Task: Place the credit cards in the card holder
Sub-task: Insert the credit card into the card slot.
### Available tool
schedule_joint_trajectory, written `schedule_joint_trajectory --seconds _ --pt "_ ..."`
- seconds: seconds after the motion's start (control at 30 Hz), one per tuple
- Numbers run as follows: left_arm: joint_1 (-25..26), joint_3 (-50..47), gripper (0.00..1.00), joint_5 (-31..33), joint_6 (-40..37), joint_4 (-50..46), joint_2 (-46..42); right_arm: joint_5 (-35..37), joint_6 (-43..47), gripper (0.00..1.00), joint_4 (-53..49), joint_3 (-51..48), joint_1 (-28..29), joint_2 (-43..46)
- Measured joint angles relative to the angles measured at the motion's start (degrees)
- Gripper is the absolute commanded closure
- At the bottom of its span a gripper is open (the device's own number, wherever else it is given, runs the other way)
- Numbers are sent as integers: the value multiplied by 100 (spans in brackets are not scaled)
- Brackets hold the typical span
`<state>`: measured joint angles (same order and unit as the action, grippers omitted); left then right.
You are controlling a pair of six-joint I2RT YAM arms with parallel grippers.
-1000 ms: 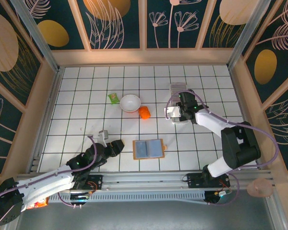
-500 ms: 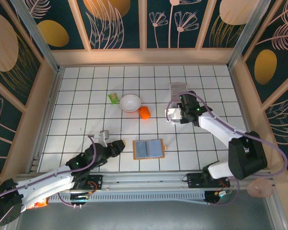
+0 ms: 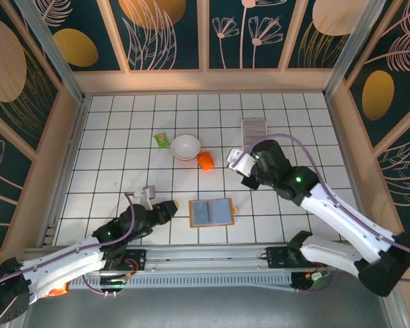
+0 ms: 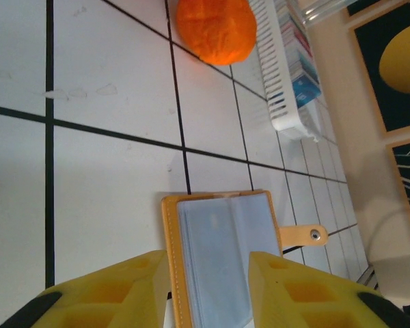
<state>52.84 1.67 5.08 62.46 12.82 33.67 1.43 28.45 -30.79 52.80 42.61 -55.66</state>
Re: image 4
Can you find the tan leather card holder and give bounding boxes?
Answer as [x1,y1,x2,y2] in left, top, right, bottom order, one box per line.
[161,190,329,328]

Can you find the row of assorted cards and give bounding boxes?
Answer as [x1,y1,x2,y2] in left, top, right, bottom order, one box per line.
[273,0,320,86]

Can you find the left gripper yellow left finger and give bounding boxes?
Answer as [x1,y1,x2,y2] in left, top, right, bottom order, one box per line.
[0,249,169,328]

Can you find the white slotted card tray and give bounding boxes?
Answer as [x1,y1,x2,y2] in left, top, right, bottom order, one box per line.
[248,0,329,143]

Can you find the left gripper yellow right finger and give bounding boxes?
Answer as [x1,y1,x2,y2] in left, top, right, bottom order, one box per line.
[247,251,410,328]

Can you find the blue packets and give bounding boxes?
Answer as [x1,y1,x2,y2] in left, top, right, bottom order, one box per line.
[291,77,322,109]

